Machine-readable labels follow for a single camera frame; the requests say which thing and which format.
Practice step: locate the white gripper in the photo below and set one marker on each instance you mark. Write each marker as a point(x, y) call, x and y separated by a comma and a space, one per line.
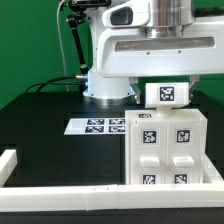
point(145, 38)

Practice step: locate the white cabinet top block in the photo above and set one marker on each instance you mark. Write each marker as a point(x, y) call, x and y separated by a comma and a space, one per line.
point(174, 94)

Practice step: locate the white cabinet box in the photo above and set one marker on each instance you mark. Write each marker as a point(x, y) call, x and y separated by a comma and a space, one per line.
point(152, 114)

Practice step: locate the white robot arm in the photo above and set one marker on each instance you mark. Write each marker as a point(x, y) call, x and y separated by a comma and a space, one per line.
point(108, 89)

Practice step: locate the white U-shaped fence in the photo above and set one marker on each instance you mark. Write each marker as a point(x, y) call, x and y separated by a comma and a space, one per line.
point(210, 193)

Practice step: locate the white marker base plate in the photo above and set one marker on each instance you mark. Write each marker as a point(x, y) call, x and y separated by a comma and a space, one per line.
point(95, 126)

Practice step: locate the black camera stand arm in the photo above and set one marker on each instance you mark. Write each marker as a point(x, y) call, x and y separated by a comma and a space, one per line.
point(77, 36)

